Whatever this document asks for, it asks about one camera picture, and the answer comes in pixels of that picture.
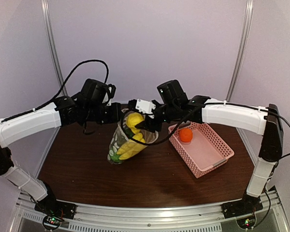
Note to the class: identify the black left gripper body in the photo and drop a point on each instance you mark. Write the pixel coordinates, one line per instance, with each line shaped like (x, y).
(108, 117)

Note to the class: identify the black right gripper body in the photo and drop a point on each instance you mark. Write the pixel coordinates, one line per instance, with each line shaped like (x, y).
(170, 112)

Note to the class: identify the yellow toy lemon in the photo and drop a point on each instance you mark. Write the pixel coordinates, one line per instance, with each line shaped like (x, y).
(132, 120)

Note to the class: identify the clear polka dot zip bag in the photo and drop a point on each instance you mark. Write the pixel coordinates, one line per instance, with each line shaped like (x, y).
(123, 134)

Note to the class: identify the yellow toy banana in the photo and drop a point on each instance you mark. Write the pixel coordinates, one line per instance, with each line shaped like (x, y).
(129, 149)

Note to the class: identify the orange toy fruit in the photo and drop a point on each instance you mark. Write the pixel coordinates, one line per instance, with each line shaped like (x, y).
(185, 135)

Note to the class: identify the green striped toy watermelon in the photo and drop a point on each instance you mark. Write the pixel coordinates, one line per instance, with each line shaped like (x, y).
(115, 158)

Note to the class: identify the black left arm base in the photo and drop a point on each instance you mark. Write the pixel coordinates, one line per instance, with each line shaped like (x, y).
(52, 207)

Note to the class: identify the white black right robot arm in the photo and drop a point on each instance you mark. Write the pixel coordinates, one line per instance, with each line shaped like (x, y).
(263, 121)

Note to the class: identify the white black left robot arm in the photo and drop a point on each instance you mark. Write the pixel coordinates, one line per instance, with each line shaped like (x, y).
(91, 104)

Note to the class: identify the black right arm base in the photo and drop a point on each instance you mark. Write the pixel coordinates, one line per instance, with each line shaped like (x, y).
(246, 205)

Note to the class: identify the pink perforated plastic basket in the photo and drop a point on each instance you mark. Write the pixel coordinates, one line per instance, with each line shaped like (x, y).
(206, 152)

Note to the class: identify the left green circuit board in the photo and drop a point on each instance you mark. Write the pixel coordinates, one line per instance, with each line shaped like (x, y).
(51, 223)

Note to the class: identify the green circuit board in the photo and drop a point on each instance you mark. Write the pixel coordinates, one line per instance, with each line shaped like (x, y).
(51, 223)
(246, 223)

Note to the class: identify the right green circuit board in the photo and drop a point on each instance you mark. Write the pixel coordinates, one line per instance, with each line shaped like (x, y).
(246, 223)

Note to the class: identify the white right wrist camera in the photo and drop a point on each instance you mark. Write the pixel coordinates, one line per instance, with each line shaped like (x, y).
(143, 107)

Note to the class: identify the left aluminium corner post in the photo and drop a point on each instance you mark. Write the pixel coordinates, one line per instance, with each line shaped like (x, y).
(51, 41)

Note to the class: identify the aluminium corner post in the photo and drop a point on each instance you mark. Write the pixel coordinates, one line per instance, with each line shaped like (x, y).
(51, 41)
(242, 46)

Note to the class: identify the right aluminium corner post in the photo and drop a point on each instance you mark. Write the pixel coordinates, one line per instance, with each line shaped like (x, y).
(242, 46)

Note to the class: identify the aluminium front rail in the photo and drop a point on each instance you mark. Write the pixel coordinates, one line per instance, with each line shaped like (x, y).
(198, 218)

